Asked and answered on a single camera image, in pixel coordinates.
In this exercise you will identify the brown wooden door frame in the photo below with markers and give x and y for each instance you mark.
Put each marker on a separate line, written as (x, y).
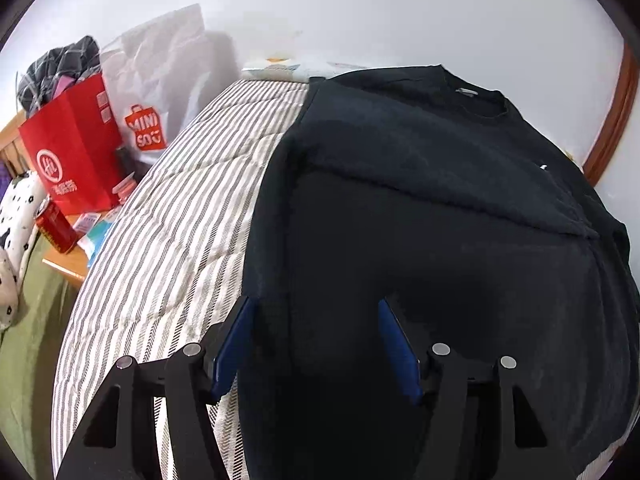
(615, 120)

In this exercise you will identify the small pink white box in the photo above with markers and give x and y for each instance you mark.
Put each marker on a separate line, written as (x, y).
(125, 187)

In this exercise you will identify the wooden bed frame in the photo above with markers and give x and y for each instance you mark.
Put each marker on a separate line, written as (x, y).
(12, 145)

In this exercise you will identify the light blue packet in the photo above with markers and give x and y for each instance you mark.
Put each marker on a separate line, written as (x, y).
(97, 232)

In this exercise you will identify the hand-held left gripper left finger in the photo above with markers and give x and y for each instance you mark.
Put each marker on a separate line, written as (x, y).
(232, 355)

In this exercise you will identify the green blanket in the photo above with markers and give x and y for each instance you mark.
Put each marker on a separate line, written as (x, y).
(30, 360)

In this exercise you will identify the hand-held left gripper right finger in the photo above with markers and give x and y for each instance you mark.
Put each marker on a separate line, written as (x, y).
(400, 355)

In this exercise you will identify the white floral sheet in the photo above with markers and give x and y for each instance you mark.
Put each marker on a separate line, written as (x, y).
(280, 67)

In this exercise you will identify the striped bed cover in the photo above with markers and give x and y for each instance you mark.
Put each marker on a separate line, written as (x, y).
(175, 235)

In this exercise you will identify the wooden nightstand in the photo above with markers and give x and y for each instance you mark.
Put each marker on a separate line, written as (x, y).
(65, 262)

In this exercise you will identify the white plastic bag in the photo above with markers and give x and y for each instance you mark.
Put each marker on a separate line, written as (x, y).
(165, 75)

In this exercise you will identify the red drink can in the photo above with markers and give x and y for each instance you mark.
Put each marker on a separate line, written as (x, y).
(55, 227)

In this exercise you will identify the white black-spotted pillow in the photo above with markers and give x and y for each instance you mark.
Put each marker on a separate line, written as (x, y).
(20, 220)

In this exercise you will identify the black t-shirt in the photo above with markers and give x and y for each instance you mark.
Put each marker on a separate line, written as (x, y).
(425, 185)

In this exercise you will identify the plaid clothing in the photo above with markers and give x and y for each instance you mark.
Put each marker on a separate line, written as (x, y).
(60, 65)

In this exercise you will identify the red paper bag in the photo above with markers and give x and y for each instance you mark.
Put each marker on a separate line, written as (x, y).
(70, 150)

